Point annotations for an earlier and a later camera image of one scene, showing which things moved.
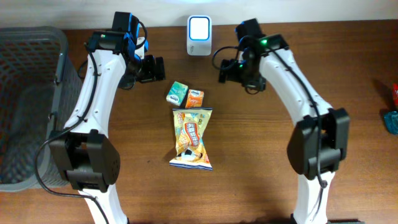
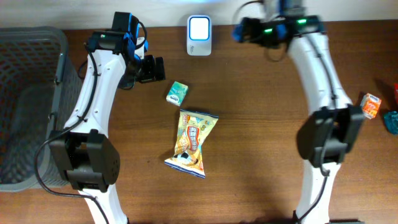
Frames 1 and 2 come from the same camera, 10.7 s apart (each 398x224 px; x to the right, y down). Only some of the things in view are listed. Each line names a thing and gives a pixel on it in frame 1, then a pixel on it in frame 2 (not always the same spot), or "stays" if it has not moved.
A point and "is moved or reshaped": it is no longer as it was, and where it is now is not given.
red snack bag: x=395 y=94 stays
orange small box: x=194 y=99 to x=370 y=105
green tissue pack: x=177 y=93 stays
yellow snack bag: x=189 y=125 is moved or reshaped
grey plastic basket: x=40 y=94 stays
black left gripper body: x=147 y=71 stays
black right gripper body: x=237 y=70 to x=263 y=33
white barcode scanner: x=199 y=35 stays
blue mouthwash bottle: x=391 y=121 stays
